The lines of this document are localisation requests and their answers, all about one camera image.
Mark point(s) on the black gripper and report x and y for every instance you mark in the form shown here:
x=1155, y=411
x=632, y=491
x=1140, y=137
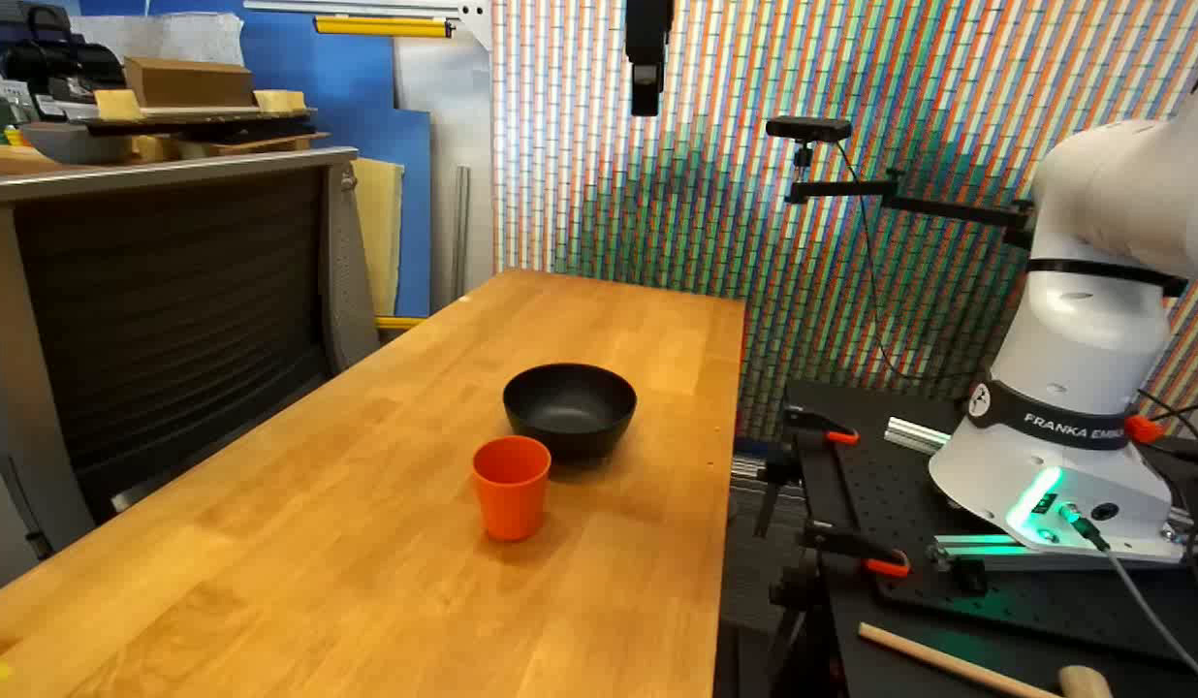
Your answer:
x=650, y=27

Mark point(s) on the orange plastic cup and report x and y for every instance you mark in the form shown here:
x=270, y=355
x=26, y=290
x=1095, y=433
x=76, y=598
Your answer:
x=508, y=491

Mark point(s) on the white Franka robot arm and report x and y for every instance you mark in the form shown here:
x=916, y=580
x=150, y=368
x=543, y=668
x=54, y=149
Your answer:
x=1088, y=333

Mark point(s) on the black bowl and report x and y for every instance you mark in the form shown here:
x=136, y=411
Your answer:
x=566, y=410

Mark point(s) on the colourful striped backdrop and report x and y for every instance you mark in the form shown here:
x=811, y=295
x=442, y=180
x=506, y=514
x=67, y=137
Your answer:
x=881, y=79

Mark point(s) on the yellow spirit level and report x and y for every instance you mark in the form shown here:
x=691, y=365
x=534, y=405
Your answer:
x=380, y=23

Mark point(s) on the yellow foam board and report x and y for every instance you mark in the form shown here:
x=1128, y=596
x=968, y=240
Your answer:
x=379, y=235

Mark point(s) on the wooden box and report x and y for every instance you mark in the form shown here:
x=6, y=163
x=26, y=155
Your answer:
x=190, y=84

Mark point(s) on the grey cabinet with dark front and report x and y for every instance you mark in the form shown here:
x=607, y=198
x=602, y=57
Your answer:
x=172, y=324

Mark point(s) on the black machine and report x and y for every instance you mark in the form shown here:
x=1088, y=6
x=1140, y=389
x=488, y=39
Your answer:
x=54, y=52

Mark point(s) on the black camera on mount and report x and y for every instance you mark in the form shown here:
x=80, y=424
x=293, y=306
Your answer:
x=808, y=129

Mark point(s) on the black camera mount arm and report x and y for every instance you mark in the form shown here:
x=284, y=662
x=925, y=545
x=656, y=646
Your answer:
x=910, y=198

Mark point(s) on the silver aluminium rail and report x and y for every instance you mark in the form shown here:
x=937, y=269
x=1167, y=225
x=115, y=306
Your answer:
x=914, y=436

